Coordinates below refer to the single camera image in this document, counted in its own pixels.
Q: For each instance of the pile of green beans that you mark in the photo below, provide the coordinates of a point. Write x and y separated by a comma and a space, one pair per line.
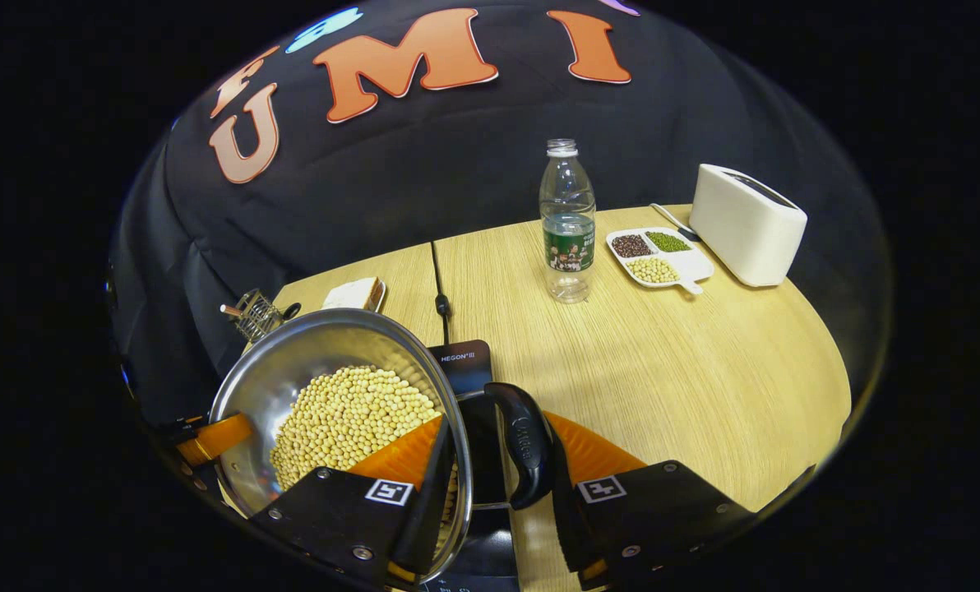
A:
667, 241

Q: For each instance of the black induction cooktop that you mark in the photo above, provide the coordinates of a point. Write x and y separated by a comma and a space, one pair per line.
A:
465, 366

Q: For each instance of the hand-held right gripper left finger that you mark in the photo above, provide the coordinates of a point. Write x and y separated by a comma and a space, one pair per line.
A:
334, 510

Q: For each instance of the pile of red beans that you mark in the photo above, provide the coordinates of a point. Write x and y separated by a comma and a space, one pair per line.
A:
630, 245

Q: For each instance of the white toaster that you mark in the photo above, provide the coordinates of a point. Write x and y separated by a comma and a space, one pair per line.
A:
745, 234

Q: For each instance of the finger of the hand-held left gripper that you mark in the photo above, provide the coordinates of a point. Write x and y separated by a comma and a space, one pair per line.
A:
214, 439

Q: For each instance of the small soybean portion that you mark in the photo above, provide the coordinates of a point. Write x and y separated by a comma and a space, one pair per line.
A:
653, 270

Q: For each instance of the pile of soybeans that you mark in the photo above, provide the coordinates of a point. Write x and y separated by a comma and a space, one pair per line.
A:
342, 419

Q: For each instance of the sandwich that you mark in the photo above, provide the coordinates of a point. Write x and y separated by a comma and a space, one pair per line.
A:
352, 293

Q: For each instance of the stainless steel pot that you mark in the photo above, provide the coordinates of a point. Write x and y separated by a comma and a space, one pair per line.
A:
293, 362

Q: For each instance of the white divided bean tray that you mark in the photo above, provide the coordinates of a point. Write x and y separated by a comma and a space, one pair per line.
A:
694, 265

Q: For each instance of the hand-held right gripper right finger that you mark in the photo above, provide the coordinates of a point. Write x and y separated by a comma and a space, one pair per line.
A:
663, 510

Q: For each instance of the clear plastic water bottle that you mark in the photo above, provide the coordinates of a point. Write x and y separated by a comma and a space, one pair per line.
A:
568, 238

